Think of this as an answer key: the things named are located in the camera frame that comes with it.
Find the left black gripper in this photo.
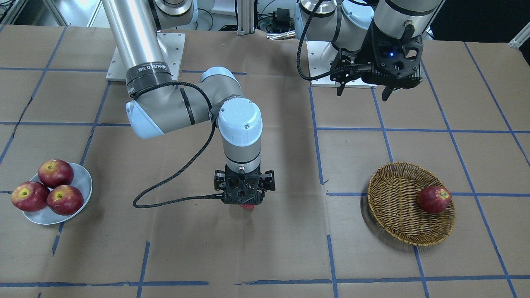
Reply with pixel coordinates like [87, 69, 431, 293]
[330, 21, 424, 102]

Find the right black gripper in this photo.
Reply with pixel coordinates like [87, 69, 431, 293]
[214, 165, 276, 205]

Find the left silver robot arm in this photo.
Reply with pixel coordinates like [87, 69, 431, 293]
[294, 0, 444, 101]

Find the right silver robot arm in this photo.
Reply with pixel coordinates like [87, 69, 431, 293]
[102, 0, 276, 206]

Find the wicker basket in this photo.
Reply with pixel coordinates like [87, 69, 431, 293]
[367, 162, 456, 246]

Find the dark red apple in basket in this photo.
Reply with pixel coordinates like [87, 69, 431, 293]
[417, 185, 452, 214]

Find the light blue plate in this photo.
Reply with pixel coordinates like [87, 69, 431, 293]
[22, 162, 93, 225]

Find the red apple plate front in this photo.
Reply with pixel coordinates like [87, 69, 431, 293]
[46, 185, 84, 216]

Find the red apple plate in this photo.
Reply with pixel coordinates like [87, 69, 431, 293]
[11, 181, 51, 212]
[37, 159, 74, 189]
[46, 185, 84, 216]

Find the red apple plate top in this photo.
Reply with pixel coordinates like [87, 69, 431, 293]
[37, 159, 74, 189]

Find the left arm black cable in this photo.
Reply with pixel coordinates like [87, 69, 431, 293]
[296, 0, 364, 82]

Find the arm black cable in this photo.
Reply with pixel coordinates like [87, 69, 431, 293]
[296, 0, 364, 82]
[132, 81, 225, 208]

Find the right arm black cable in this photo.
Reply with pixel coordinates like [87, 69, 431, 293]
[132, 81, 225, 208]

